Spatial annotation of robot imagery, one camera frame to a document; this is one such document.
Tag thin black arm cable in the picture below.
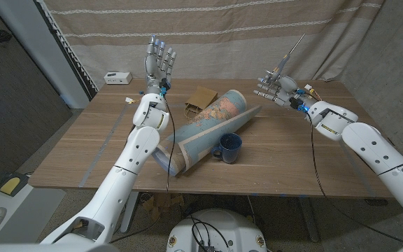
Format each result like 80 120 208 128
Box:
305 112 403 245
109 94 176 244

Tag dark textured door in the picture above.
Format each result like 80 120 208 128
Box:
0 0 73 174

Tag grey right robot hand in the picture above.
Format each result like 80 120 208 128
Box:
253 74 306 110

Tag black door handle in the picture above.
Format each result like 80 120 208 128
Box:
0 29 13 45

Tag brown paper bag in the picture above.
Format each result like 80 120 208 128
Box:
183 85 219 122

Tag white door frame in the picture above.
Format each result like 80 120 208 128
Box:
0 0 90 109

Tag cardboard scraps pile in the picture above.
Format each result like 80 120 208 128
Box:
141 192 185 222

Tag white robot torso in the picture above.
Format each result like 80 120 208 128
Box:
166 209 267 252

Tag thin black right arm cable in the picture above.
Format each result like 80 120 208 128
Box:
305 112 403 245

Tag dark blue mug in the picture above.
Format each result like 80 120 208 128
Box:
211 132 243 165

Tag white power strip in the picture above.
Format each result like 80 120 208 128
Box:
104 71 134 85

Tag black torso cable loop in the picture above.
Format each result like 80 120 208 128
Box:
188 216 231 250

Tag black triangle-patterned trim strip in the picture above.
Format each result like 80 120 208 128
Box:
35 0 99 101

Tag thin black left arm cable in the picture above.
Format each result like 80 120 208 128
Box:
109 94 176 244

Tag beige striped curtain backdrop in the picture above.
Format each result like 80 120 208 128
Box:
42 0 386 90

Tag white table leg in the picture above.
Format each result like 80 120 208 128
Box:
120 191 140 235
297 196 320 243

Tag rolled world map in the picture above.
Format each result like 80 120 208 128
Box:
151 90 262 177

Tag grey orange scissors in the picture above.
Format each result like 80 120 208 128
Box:
265 33 306 84

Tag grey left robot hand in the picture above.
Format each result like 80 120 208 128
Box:
143 34 178 95

